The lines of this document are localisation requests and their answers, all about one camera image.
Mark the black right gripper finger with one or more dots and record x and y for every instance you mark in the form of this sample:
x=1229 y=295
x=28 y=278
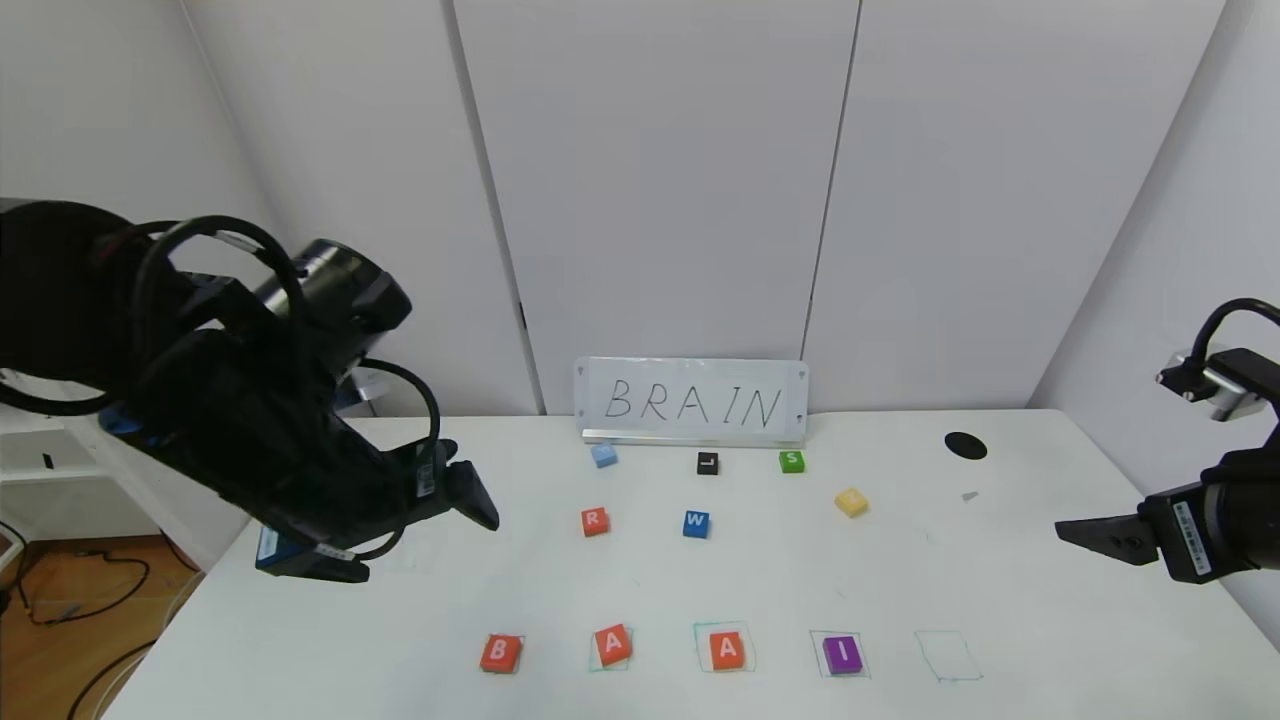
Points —
x=1110 y=538

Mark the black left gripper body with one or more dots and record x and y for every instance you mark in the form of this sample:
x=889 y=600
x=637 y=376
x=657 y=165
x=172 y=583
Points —
x=426 y=482

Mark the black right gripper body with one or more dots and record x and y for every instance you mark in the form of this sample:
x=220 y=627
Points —
x=1187 y=540

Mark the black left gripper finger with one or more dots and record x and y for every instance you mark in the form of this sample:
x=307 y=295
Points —
x=472 y=495

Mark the orange letter R block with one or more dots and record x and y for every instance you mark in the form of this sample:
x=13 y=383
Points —
x=595 y=521

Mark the orange letter A block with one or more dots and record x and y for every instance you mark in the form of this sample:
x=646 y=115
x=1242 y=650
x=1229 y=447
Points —
x=613 y=645
x=727 y=650

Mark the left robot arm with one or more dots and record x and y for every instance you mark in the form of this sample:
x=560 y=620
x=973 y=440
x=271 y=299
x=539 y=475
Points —
x=50 y=300

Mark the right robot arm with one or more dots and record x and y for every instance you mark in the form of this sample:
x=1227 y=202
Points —
x=1265 y=520

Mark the light blue letter block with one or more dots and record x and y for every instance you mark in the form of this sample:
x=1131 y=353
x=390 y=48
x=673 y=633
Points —
x=604 y=456

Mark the orange letter B block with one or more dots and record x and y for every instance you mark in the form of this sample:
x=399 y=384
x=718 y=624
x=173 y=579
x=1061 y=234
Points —
x=501 y=653

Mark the blue letter W block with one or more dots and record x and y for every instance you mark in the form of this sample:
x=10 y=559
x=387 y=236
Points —
x=697 y=524

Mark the white BRAIN sign board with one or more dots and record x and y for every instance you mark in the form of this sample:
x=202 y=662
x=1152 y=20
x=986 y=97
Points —
x=690 y=405

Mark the black letter L block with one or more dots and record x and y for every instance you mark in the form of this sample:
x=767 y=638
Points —
x=708 y=464

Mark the yellow letter block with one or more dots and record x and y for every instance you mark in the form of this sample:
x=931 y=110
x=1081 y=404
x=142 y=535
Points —
x=851 y=503

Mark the purple letter I block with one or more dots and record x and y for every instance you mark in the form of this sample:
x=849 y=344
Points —
x=842 y=654

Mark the green letter S block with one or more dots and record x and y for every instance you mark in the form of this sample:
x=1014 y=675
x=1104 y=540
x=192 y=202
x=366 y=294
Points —
x=792 y=462

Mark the white metal shelf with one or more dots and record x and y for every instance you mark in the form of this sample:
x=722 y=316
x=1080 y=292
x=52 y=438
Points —
x=50 y=477

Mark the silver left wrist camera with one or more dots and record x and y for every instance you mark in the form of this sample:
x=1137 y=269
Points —
x=365 y=392

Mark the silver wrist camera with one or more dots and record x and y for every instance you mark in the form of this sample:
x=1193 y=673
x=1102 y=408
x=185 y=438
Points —
x=365 y=392
x=1215 y=390

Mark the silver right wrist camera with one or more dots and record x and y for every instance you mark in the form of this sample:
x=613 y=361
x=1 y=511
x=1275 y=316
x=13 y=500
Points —
x=1215 y=390

